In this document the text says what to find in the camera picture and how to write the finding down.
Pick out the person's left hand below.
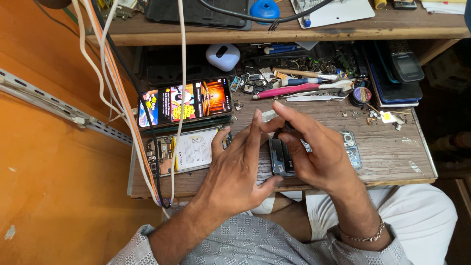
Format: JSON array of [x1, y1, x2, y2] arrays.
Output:
[[199, 109, 286, 221]]

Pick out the person's right hand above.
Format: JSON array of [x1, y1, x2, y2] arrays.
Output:
[[272, 101, 364, 196]]

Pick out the opened blue smartphone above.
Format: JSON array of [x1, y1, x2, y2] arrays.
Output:
[[269, 130, 363, 178]]

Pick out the opened phone with white battery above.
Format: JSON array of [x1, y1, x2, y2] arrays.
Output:
[[146, 125, 233, 178]]

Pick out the metal tweezers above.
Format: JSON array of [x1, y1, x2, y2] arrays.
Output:
[[285, 92, 349, 102]]

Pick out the clear plastic strip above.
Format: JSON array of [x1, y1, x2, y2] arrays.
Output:
[[261, 109, 280, 123]]

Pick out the grey patterned shirt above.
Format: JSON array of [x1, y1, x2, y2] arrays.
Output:
[[107, 212, 414, 265]]

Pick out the white plastic pry tool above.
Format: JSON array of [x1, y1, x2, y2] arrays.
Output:
[[318, 80, 354, 93]]

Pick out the smartphone with lit screen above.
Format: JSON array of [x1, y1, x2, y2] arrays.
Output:
[[138, 77, 235, 130]]

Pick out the thin wooden stick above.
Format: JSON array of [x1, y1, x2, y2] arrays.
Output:
[[366, 103, 413, 116]]

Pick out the heap of small phone parts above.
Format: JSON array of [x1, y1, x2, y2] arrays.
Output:
[[231, 41, 368, 111]]

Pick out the stack of dark phones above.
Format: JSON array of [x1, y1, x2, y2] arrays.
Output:
[[364, 40, 424, 108]]

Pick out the white trousers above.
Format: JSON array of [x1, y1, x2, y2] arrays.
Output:
[[250, 183, 458, 265]]

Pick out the blue marker pen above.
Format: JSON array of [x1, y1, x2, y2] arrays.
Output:
[[263, 44, 303, 55]]

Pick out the white earbud case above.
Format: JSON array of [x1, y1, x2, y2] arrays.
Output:
[[205, 44, 241, 72]]

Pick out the black keypad phone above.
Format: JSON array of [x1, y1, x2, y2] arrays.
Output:
[[389, 40, 425, 83]]

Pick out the wooden shelf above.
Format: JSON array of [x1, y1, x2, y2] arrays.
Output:
[[87, 0, 471, 66]]

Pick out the white plastic board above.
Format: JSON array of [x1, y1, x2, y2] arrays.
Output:
[[290, 0, 376, 29]]

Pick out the blue plastic cap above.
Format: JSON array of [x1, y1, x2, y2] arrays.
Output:
[[249, 0, 281, 25]]

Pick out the small black device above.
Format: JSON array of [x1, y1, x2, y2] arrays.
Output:
[[392, 0, 419, 10]]

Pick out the stack of white papers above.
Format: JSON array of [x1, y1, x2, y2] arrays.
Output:
[[421, 0, 467, 15]]

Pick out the solder wire spool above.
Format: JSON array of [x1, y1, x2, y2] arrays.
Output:
[[349, 86, 373, 108]]

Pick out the pink handled tool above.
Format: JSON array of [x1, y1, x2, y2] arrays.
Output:
[[253, 83, 321, 100]]

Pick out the blue handled screwdriver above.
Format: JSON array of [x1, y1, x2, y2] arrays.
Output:
[[280, 77, 325, 87]]

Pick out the thin white cable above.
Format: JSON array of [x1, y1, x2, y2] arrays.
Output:
[[169, 0, 187, 205]]

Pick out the wooden handled tool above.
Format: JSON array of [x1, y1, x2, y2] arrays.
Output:
[[272, 68, 338, 81]]

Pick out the silver chain bracelet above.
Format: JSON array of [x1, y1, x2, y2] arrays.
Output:
[[338, 217, 386, 243]]

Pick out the orange flat cable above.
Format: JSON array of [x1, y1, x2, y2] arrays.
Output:
[[85, 0, 162, 201]]

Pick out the bundle of white cables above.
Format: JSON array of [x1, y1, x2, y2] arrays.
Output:
[[71, 0, 170, 220]]

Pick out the thick black cable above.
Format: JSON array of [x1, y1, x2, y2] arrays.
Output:
[[197, 0, 335, 31]]

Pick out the slotted metal wall rail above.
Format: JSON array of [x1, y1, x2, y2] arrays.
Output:
[[0, 68, 134, 146]]

